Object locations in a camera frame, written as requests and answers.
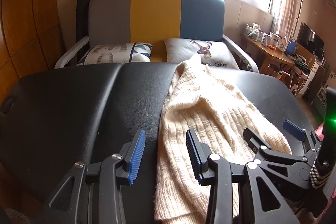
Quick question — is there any wooden wardrobe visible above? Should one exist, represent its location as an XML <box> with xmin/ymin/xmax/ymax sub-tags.
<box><xmin>0</xmin><ymin>0</ymin><xmax>66</xmax><ymax>88</ymax></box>

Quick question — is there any cream knit sweater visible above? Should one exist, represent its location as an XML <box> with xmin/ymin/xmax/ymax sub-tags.
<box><xmin>154</xmin><ymin>57</ymin><xmax>293</xmax><ymax>224</ymax></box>

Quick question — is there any white patterned box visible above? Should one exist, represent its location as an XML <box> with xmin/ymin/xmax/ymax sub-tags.
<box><xmin>316</xmin><ymin>84</ymin><xmax>330</xmax><ymax>109</ymax></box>

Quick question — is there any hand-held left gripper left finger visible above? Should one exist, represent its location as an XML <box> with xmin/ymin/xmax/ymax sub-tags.
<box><xmin>34</xmin><ymin>129</ymin><xmax>146</xmax><ymax>224</ymax></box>

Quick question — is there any geometric patterned pillow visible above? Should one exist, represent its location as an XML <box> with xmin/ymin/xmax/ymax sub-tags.
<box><xmin>76</xmin><ymin>42</ymin><xmax>154</xmax><ymax>66</ymax></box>

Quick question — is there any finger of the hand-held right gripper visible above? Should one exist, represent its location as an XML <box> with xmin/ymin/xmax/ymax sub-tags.
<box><xmin>282</xmin><ymin>120</ymin><xmax>323</xmax><ymax>159</ymax></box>
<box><xmin>244</xmin><ymin>128</ymin><xmax>326</xmax><ymax>214</ymax></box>

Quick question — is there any wooden side cabinet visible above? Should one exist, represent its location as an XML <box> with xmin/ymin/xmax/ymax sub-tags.
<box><xmin>294</xmin><ymin>43</ymin><xmax>327</xmax><ymax>98</ymax></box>

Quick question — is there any wooden desk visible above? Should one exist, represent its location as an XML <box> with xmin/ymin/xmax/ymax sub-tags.
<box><xmin>244</xmin><ymin>35</ymin><xmax>296</xmax><ymax>75</ymax></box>

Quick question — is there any black monitor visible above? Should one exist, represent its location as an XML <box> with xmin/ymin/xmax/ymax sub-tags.
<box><xmin>299</xmin><ymin>23</ymin><xmax>325</xmax><ymax>53</ymax></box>

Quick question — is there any grey yellow blue sofa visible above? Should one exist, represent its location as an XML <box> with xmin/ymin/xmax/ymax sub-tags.
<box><xmin>54</xmin><ymin>0</ymin><xmax>259</xmax><ymax>73</ymax></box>

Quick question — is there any white deer print pillow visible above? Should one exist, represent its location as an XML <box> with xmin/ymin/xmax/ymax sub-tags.
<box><xmin>163</xmin><ymin>38</ymin><xmax>240</xmax><ymax>69</ymax></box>

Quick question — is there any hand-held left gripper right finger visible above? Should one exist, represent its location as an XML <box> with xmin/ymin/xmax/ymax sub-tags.
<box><xmin>186</xmin><ymin>129</ymin><xmax>302</xmax><ymax>224</ymax></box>

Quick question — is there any clear plastic container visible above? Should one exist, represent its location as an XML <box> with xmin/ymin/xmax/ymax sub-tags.
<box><xmin>268</xmin><ymin>32</ymin><xmax>286</xmax><ymax>51</ymax></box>

